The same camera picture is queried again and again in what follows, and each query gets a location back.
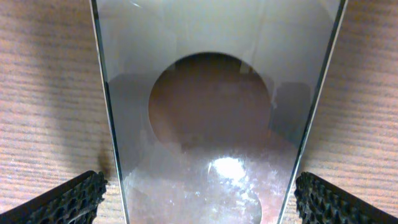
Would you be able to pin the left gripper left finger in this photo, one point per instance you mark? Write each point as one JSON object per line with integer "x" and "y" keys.
{"x": 73, "y": 202}

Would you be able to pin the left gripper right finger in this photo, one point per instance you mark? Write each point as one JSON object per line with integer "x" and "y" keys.
{"x": 320, "y": 202}

